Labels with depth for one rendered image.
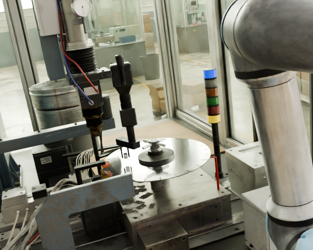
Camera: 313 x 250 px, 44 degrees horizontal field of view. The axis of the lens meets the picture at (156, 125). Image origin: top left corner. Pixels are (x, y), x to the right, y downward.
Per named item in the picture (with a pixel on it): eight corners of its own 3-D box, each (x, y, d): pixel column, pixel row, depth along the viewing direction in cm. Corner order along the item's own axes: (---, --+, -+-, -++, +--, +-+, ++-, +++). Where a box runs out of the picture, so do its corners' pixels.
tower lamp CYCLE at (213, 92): (214, 93, 137) (213, 85, 136) (220, 95, 133) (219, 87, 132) (203, 95, 136) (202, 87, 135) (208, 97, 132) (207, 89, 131)
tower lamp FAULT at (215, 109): (216, 110, 139) (215, 102, 138) (222, 113, 135) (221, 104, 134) (204, 112, 138) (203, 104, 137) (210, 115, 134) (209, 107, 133)
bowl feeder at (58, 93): (102, 138, 208) (89, 72, 197) (114, 156, 179) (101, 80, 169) (43, 152, 199) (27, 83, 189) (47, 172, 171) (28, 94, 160)
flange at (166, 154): (179, 150, 120) (178, 143, 120) (167, 164, 111) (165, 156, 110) (146, 149, 125) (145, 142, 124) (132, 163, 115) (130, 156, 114)
